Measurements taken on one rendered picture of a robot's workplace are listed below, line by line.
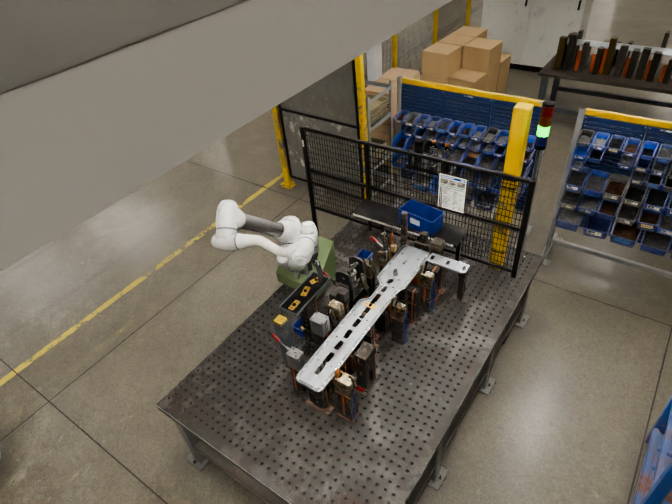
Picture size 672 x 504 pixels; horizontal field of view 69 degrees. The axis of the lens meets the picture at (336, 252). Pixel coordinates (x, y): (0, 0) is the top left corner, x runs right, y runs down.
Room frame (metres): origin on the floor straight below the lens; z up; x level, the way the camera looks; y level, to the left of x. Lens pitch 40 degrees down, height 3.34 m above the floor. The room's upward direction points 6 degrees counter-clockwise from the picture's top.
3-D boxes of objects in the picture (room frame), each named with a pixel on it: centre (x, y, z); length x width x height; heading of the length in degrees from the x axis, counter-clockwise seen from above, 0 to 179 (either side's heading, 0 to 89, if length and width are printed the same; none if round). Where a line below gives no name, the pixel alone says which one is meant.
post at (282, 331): (2.03, 0.38, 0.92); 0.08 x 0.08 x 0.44; 52
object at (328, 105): (5.02, 0.04, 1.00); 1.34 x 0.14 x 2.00; 51
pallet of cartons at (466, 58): (6.93, -2.15, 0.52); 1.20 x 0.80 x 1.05; 138
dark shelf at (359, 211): (3.05, -0.58, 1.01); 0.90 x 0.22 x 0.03; 52
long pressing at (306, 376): (2.19, -0.18, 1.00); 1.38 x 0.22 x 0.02; 142
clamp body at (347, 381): (1.64, 0.03, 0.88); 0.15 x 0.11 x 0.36; 52
